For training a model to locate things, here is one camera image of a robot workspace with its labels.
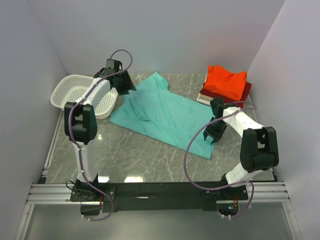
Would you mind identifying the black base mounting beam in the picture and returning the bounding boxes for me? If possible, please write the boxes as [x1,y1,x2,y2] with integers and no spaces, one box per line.
[70,181,249,216]

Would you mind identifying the aluminium extrusion rail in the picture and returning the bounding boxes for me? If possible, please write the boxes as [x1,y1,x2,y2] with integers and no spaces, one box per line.
[14,182,302,240]

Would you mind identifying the folded orange t-shirt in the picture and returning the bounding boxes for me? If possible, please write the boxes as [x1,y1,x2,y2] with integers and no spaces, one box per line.
[203,65,247,101]

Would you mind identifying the white perforated plastic basket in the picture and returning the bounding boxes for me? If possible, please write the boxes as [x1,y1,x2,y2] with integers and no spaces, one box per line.
[50,74,118,120]

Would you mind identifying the folded beige t-shirt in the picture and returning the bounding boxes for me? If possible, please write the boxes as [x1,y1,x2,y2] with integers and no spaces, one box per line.
[198,93,213,102]

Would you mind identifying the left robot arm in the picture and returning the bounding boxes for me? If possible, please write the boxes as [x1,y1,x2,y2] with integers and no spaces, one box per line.
[64,58,136,201]

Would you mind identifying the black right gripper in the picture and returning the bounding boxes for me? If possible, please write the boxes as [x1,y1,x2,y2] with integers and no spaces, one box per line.
[202,117,228,145]

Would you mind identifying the folded dark red t-shirt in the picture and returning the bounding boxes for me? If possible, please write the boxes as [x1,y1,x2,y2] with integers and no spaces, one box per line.
[199,82,252,103]

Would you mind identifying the folded white t-shirt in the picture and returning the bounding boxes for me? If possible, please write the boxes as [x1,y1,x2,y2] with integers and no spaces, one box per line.
[196,97,211,106]

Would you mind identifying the teal t-shirt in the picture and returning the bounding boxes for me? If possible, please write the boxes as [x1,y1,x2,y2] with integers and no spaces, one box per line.
[110,72,214,159]

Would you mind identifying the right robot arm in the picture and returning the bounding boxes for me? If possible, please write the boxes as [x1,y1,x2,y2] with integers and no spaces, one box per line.
[203,97,279,200]

